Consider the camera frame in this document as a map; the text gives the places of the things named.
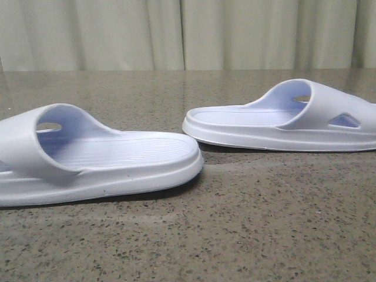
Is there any light blue slipper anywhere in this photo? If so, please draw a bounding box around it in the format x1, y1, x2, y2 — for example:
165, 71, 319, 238
182, 79, 375, 152
1, 103, 203, 207

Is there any pale green curtain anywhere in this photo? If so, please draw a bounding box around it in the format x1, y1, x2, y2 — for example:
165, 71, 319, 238
1, 1, 375, 71

